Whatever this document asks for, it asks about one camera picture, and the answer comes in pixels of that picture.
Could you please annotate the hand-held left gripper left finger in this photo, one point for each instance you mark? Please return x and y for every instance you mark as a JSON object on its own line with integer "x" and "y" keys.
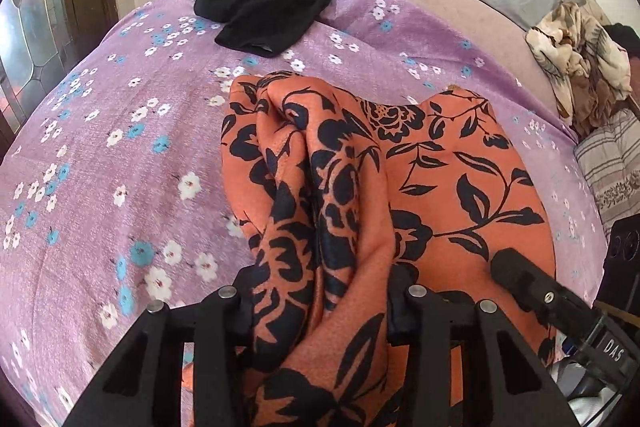
{"x": 240, "y": 307}

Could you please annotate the dark cloth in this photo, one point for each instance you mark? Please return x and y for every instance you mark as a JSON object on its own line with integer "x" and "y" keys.
{"x": 625, "y": 39}

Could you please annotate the beige patterned clothes pile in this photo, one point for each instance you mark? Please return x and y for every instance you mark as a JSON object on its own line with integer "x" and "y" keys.
{"x": 565, "y": 47}

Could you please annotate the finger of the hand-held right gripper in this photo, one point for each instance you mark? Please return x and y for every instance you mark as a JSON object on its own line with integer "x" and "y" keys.
{"x": 520, "y": 277}

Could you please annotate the striped grey pillow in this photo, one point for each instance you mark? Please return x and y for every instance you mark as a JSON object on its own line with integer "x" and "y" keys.
{"x": 615, "y": 167}

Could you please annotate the wooden door with patterned glass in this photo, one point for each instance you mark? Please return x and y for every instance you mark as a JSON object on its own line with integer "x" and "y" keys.
{"x": 30, "y": 47}

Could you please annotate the orange floral garment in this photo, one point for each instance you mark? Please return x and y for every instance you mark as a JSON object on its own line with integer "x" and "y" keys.
{"x": 450, "y": 187}

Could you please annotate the pink bed cover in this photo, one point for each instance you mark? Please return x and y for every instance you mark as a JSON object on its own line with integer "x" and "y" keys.
{"x": 450, "y": 7}

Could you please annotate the purple floral bedsheet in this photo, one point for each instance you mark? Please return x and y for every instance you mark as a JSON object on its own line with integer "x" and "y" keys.
{"x": 125, "y": 117}

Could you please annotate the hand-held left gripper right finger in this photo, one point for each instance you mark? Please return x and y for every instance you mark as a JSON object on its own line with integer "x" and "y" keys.
{"x": 400, "y": 307}

